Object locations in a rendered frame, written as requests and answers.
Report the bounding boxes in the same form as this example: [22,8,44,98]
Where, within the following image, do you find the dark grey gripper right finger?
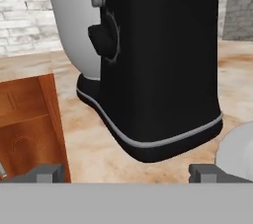
[188,163,253,184]

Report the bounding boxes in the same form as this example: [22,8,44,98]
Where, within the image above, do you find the wooden cupboard door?
[0,73,72,184]

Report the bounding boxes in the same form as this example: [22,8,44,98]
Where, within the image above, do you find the grey mixer bowl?
[49,0,102,81]

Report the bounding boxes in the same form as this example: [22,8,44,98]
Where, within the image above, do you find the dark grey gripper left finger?
[3,163,64,184]

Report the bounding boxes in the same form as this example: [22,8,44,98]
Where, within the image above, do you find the grey round plate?
[214,121,253,183]

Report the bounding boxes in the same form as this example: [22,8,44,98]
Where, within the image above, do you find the black stand mixer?
[76,0,224,164]

